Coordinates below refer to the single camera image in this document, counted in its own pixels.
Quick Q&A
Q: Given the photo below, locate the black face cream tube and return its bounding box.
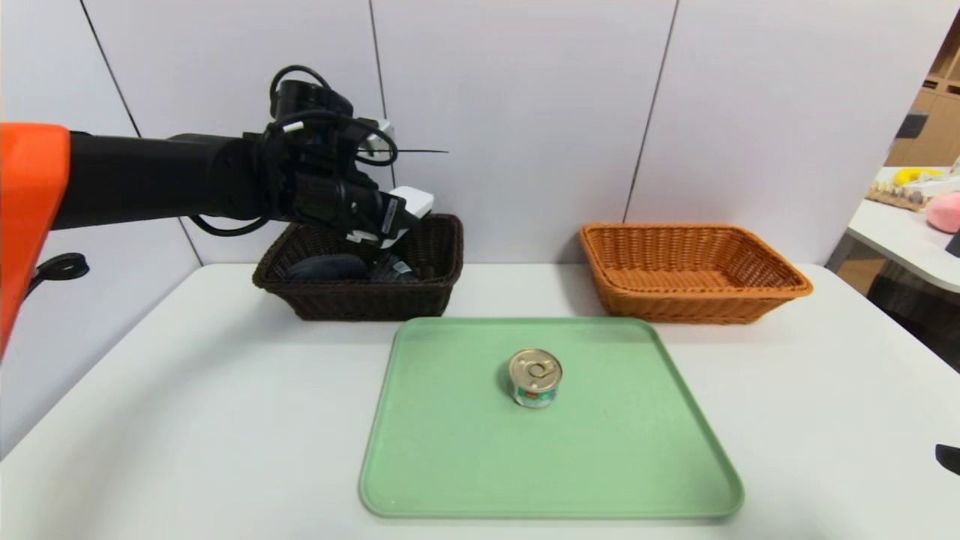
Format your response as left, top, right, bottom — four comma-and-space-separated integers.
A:
367, 255, 419, 284

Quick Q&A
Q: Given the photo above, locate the white rounded plastic box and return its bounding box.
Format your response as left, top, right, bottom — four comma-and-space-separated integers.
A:
346, 186, 436, 250

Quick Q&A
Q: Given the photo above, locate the cat food tin can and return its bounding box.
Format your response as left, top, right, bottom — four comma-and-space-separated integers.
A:
508, 348, 563, 410

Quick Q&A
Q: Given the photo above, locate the dark grey towel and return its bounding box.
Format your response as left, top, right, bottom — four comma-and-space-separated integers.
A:
289, 253, 370, 283

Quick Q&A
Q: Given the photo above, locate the dark brown wicker basket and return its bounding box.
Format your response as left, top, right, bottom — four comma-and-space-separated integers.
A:
253, 214, 464, 322

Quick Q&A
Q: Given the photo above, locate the orange wicker basket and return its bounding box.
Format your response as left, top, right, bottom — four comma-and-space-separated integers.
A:
579, 223, 814, 325

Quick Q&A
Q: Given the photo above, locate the light green plastic tray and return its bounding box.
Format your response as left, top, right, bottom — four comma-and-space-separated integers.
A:
358, 316, 745, 520

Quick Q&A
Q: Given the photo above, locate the white side table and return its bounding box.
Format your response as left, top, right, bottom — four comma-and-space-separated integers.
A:
847, 166, 960, 293

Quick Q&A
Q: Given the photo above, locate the brown woven mat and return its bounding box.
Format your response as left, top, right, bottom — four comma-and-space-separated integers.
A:
866, 182, 931, 212

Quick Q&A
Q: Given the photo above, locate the yellow banana toy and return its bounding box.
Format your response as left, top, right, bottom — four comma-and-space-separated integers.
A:
894, 166, 944, 187

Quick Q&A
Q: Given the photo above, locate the pink plush toy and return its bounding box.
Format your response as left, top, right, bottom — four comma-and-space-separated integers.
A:
926, 191, 960, 233

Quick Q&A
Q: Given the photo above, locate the wooden shelf unit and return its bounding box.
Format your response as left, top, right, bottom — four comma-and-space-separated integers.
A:
885, 15, 960, 170

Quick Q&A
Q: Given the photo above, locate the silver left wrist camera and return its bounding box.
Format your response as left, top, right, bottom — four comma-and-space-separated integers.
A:
356, 118, 395, 162

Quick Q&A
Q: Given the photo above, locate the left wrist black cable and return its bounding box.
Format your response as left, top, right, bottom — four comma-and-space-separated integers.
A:
187, 66, 400, 238

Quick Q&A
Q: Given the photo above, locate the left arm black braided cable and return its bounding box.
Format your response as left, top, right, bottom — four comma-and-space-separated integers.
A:
28, 253, 90, 299

